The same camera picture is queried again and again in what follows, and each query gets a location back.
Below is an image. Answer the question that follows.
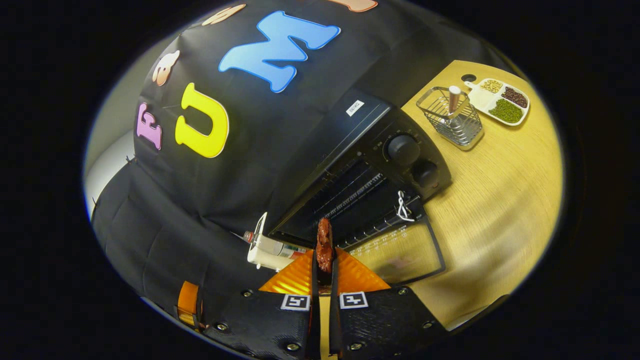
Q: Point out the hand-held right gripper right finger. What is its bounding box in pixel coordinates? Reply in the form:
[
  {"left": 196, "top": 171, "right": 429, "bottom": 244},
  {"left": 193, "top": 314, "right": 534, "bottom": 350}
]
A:
[{"left": 327, "top": 247, "right": 446, "bottom": 360}]

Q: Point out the white cord loop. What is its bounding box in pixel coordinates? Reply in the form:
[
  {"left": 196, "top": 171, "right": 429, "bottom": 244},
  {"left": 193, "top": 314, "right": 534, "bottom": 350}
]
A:
[{"left": 397, "top": 190, "right": 417, "bottom": 224}]

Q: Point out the black electric oven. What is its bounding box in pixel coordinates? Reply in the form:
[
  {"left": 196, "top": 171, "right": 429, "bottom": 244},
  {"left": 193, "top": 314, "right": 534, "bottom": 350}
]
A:
[{"left": 267, "top": 89, "right": 453, "bottom": 286}]

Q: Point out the clear bottle with red label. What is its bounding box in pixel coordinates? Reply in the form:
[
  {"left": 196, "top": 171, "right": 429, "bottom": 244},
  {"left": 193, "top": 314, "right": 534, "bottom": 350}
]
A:
[{"left": 242, "top": 231, "right": 308, "bottom": 258}]

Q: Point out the metal wire basket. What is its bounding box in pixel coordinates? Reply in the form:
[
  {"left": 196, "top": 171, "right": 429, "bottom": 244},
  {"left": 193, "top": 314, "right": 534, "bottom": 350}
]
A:
[{"left": 416, "top": 86, "right": 485, "bottom": 152}]

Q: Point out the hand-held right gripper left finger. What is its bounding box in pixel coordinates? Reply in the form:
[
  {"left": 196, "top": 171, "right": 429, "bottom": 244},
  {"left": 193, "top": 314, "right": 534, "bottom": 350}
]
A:
[{"left": 202, "top": 248, "right": 322, "bottom": 360}]

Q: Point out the white divided dish of beans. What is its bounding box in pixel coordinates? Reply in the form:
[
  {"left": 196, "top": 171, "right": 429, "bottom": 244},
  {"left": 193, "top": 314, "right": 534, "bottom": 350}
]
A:
[{"left": 464, "top": 77, "right": 531, "bottom": 127}]

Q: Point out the white toaster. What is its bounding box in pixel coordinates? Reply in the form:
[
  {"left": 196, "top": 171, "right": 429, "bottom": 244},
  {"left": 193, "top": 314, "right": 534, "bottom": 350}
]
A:
[{"left": 247, "top": 212, "right": 286, "bottom": 272}]

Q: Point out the small cylinder shaker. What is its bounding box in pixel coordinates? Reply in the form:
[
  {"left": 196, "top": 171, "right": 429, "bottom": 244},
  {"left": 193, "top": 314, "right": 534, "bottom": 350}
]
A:
[{"left": 446, "top": 85, "right": 463, "bottom": 115}]

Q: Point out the red grilled sausage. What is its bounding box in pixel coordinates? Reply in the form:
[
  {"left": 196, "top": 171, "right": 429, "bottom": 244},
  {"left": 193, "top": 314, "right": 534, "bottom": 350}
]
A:
[{"left": 315, "top": 217, "right": 335, "bottom": 275}]

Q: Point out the black backdrop cloth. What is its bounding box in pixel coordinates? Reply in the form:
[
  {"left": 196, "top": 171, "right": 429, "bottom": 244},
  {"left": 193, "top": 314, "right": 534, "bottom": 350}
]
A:
[{"left": 90, "top": 0, "right": 501, "bottom": 321}]

